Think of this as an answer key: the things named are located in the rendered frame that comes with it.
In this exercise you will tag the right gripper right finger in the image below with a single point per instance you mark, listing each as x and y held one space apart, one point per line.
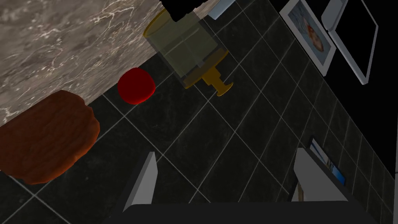
317 183

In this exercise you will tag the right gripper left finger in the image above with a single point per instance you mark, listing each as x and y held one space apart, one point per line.
144 182

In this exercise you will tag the blue framed picture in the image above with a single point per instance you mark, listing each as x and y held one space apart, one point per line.
329 163

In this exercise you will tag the red apple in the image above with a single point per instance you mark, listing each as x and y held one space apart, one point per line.
136 86

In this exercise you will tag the brown bread loaf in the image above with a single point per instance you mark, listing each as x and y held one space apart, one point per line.
46 137

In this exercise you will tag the glass jar with gold lid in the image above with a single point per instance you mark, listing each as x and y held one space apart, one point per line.
186 46

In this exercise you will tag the white framed picture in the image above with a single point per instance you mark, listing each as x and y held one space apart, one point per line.
309 32

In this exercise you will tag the white framed window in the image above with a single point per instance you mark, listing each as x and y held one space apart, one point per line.
351 34

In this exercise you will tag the pale blue object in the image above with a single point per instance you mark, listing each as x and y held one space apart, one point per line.
219 7

